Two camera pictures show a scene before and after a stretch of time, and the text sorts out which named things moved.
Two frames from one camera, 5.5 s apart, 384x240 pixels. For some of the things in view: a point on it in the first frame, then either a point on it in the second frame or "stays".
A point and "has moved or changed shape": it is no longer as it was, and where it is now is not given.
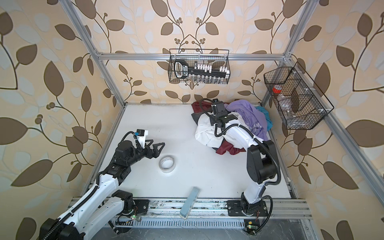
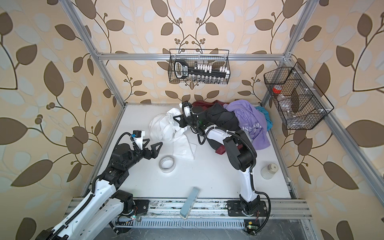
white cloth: (206, 131) has moved or changed shape
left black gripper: (156, 153) stays
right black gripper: (213, 121) to (182, 121)
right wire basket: (297, 96) stays
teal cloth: (269, 122) stays
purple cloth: (253, 119) stays
